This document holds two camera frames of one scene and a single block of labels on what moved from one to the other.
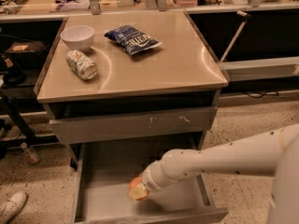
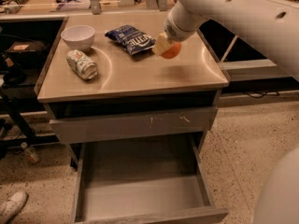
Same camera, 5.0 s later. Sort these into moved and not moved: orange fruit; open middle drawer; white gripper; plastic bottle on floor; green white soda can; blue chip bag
Moved: white gripper; orange fruit
Not moved: plastic bottle on floor; green white soda can; open middle drawer; blue chip bag
